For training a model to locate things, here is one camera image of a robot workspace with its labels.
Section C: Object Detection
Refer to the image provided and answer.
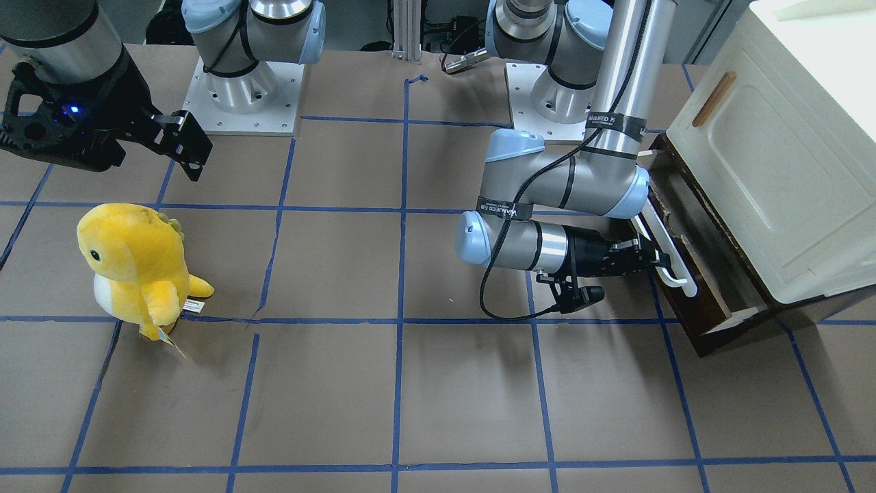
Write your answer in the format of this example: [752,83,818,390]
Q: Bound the cream plastic storage box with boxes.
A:
[667,1,875,305]

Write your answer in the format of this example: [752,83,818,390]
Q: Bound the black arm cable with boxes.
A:
[478,0,651,323]

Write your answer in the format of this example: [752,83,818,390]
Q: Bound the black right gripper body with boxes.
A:
[1,48,162,172]

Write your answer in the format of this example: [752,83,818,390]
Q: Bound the white drawer handle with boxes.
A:
[631,199,698,299]

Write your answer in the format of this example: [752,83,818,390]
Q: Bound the dark brown wooden drawer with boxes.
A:
[649,134,874,357]

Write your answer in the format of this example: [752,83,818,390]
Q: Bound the yellow plush dinosaur toy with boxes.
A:
[76,203,215,347]

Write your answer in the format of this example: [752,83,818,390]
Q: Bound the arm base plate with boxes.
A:
[183,59,306,137]
[506,60,600,142]

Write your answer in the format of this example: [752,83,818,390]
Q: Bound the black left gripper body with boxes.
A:
[567,229,654,277]

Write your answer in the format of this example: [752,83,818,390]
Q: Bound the aluminium frame post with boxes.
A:
[391,0,422,64]

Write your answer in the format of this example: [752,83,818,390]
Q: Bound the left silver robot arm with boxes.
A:
[456,1,677,277]

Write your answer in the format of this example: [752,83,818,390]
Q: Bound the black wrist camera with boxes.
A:
[536,273,605,316]

